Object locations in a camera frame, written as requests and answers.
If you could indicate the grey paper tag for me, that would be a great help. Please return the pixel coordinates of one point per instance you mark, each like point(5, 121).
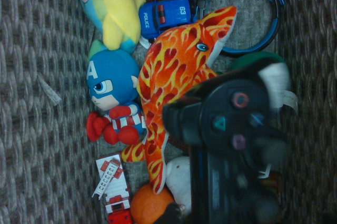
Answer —
point(50, 91)

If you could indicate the grey wicker basket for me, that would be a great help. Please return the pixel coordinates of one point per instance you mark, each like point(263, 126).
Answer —
point(39, 155)

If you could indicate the red and white fire truck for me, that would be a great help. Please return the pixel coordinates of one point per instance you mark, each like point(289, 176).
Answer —
point(116, 189)

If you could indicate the white plush toy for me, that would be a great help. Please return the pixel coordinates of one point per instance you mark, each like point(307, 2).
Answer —
point(179, 176)

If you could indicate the black and blue headphones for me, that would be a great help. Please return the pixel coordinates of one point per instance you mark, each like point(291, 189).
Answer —
point(275, 24)

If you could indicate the blue police toy car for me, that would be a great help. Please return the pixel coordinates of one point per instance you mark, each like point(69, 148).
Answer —
point(171, 13)

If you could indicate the black Sony gamepad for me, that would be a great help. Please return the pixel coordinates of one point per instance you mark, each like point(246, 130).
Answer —
point(226, 129)

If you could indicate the orange flame dolphin plush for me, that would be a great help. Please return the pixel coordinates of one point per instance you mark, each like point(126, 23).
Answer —
point(171, 71)

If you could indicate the orange ball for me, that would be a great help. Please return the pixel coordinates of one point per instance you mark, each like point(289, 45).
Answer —
point(147, 205)

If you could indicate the Captain America plush doll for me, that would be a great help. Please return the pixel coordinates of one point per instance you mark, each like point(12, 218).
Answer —
point(113, 69)

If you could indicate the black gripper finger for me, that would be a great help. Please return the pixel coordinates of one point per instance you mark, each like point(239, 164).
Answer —
point(171, 214)

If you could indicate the green plush toy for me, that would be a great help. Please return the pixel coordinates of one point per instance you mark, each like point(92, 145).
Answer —
point(247, 61)

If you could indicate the yellow and blue plush toy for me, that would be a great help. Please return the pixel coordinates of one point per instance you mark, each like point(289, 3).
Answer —
point(116, 11)

